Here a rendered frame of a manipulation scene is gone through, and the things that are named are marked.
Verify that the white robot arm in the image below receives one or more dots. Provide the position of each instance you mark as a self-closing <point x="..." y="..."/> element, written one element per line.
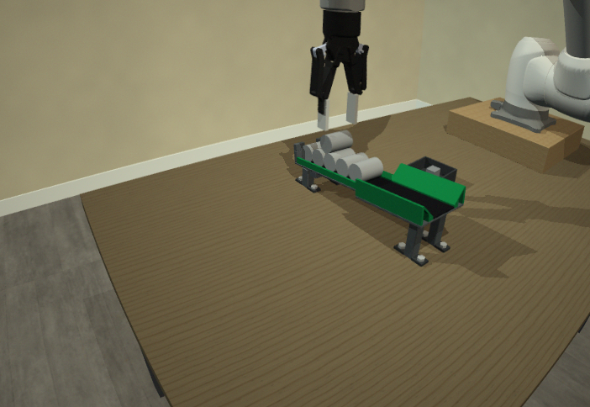
<point x="534" y="80"/>

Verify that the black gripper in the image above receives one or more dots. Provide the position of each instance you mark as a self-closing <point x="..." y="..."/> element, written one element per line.
<point x="339" y="29"/>

